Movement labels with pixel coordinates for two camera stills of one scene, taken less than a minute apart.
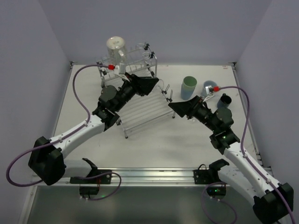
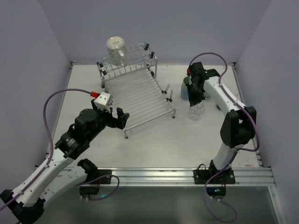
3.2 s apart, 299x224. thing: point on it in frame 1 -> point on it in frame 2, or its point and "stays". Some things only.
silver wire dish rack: [138, 70] stays
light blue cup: [186, 92] stays
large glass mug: [117, 54] stays
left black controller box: [88, 190] stays
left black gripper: [136, 85] -> [111, 120]
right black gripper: [195, 107] -> [195, 94]
